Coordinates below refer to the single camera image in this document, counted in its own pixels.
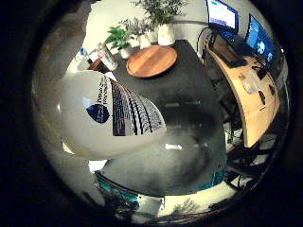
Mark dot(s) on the white spray bottle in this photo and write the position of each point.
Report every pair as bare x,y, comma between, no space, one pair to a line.
94,132

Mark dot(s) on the small bottle with blue cap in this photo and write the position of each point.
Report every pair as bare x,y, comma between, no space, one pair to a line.
83,54

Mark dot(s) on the curved wooden desk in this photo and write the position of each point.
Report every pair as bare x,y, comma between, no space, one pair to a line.
252,119

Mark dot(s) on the round wooden plate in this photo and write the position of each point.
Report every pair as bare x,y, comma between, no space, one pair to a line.
151,61

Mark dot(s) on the small black desk gadget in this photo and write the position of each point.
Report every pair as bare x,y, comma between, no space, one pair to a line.
262,97

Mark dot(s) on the black keyboard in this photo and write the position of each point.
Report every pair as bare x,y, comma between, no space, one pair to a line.
228,56

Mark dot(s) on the brown box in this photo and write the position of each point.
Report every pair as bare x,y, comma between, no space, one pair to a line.
97,65

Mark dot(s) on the clear plastic packet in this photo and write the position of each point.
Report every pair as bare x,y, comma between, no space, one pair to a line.
107,56

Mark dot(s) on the grey-green plant in white pot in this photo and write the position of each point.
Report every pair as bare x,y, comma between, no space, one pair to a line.
143,39

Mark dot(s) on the tall plant in white pot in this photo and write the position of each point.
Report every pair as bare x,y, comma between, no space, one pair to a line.
166,33

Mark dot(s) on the small bright green potted plant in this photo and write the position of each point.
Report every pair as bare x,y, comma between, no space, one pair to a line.
120,38

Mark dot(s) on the monitor with blue screen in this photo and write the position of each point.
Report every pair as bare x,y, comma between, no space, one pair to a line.
259,39

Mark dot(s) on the laptop with lit screen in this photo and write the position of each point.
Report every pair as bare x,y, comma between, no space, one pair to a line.
222,14

